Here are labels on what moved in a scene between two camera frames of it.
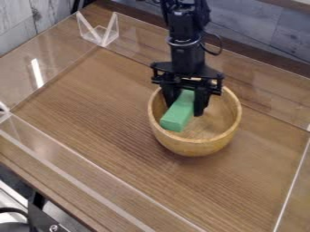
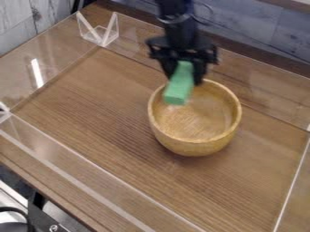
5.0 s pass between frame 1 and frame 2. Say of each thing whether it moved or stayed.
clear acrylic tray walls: stayed
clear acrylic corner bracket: stayed
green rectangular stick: moved
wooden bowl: stayed
